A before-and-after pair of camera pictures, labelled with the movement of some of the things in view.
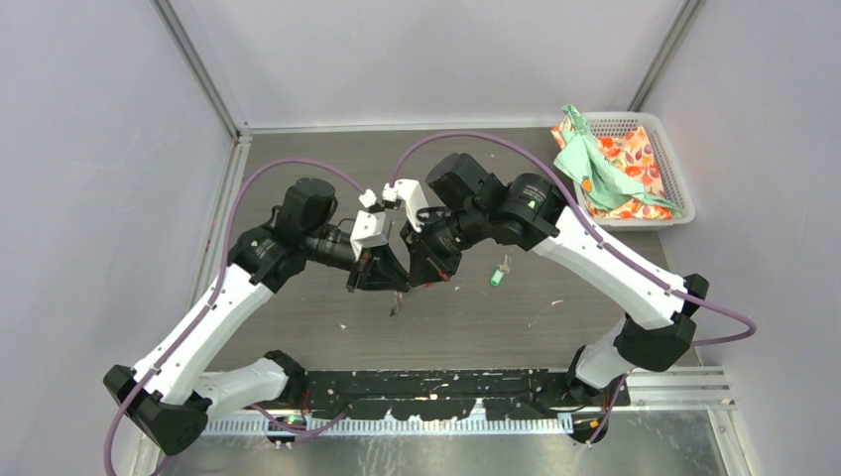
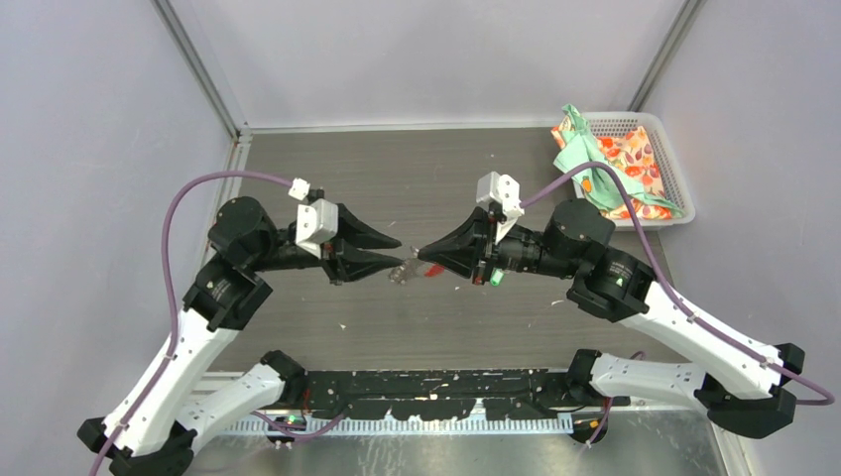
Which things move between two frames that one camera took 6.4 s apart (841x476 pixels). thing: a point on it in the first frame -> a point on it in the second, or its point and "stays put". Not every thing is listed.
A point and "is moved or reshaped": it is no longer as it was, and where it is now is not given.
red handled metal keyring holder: x=399 y=299 is moved or reshaped
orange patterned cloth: x=630 y=156 stays put
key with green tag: x=498 y=274 stays put
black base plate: x=454 y=394 stays put
